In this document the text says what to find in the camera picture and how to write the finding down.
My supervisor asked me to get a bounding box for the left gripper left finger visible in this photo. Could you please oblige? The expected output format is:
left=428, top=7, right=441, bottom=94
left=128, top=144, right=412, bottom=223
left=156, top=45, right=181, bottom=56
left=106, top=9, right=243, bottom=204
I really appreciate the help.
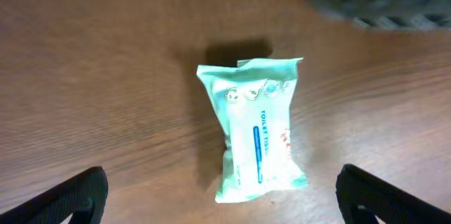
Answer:
left=1, top=166, right=109, bottom=224

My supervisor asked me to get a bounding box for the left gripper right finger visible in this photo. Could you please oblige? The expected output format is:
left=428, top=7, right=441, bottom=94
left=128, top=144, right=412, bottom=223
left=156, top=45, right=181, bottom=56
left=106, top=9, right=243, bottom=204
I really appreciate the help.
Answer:
left=335, top=163, right=450, bottom=224

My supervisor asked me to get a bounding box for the teal wet wipes pack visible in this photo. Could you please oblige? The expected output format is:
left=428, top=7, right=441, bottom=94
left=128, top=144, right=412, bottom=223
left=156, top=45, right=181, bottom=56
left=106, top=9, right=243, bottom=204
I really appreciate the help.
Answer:
left=197, top=58, right=307, bottom=204

